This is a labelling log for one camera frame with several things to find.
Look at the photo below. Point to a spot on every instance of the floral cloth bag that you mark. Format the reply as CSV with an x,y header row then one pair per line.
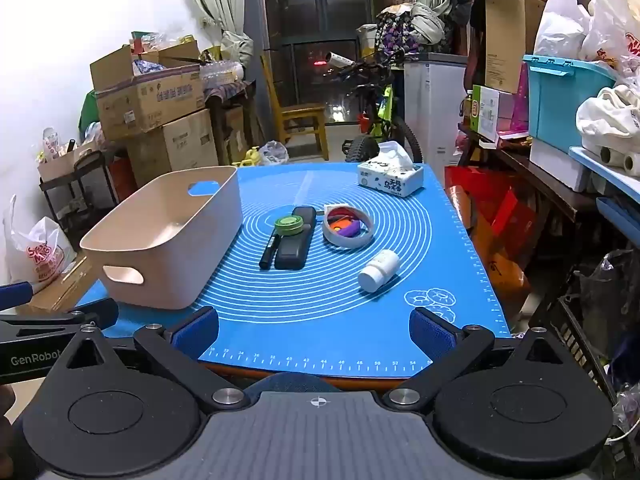
x,y
395,32

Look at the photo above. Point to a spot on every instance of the black rectangular case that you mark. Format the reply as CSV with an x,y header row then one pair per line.
x,y
292,255

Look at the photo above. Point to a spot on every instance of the white cloth bag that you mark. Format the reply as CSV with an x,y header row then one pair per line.
x,y
610,115

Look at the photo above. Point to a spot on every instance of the large plain cardboard box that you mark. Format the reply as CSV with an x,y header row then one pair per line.
x,y
175,145

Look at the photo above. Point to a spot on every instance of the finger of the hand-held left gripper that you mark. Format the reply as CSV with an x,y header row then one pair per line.
x,y
95,312
15,294

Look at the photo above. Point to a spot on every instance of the white red-printed plastic bag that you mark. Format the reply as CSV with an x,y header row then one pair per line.
x,y
40,255

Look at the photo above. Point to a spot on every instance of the large white plastic bag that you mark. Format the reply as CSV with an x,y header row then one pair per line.
x,y
590,25

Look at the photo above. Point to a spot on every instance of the tall brown cardboard box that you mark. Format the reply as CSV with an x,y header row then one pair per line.
x,y
510,45

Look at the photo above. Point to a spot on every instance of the black marker pen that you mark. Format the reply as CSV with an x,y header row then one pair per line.
x,y
269,252

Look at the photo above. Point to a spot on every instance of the small purple item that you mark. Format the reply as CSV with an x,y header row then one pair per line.
x,y
352,230

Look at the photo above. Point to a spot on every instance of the small white plastic bag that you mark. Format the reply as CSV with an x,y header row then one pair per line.
x,y
274,152

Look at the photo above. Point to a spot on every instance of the cardboard box of clutter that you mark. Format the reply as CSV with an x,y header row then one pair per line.
x,y
62,165

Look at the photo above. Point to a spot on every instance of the light blue shelf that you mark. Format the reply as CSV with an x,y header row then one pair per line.
x,y
615,205

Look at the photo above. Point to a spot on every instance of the white pill bottle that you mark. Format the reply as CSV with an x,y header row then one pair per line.
x,y
377,272

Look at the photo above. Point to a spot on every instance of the black metal cart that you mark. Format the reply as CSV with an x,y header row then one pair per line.
x,y
75,195

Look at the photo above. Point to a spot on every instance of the white tissue pack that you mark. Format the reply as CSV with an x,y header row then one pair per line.
x,y
390,177

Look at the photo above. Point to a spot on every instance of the small brown cardboard box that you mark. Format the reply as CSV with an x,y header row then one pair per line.
x,y
175,52

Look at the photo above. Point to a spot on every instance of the teal plastic storage box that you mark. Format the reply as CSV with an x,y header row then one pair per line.
x,y
565,105

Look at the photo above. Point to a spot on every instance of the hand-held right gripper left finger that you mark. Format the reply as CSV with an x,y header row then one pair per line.
x,y
194,332

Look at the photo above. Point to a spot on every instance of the black and green bicycle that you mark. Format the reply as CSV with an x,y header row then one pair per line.
x,y
382,110

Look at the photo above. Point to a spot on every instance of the small orange item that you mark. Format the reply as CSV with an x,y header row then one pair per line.
x,y
337,221

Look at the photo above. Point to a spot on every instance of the green round tape measure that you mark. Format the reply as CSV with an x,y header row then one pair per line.
x,y
287,224

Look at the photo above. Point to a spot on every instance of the white chest freezer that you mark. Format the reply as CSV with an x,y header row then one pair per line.
x,y
435,110

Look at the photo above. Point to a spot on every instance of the beige plastic basket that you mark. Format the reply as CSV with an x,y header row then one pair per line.
x,y
150,220

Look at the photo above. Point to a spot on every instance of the green and white carton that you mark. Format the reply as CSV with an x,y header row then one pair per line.
x,y
487,110

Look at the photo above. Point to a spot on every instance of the black plastic crate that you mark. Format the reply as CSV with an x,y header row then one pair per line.
x,y
580,340

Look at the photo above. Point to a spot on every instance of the green bag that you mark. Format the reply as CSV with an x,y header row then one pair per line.
x,y
87,112

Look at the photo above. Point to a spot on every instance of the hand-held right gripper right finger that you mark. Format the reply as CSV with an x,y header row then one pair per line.
x,y
431,332

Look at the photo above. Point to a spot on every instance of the open printed cardboard box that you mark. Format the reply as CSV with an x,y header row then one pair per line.
x,y
150,105

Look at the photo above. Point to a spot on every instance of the white tape roll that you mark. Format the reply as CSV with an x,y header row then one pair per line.
x,y
345,241

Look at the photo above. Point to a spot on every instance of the blue silicone mat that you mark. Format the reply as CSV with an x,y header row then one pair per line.
x,y
320,310

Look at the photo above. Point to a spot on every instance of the white foam box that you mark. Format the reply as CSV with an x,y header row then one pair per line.
x,y
555,165

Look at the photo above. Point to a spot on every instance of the yellow toy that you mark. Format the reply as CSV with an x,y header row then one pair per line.
x,y
247,157

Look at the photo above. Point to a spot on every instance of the dark wooden desk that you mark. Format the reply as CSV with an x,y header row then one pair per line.
x,y
227,110

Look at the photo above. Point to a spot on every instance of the wooden chair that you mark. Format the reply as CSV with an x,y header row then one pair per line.
x,y
300,110

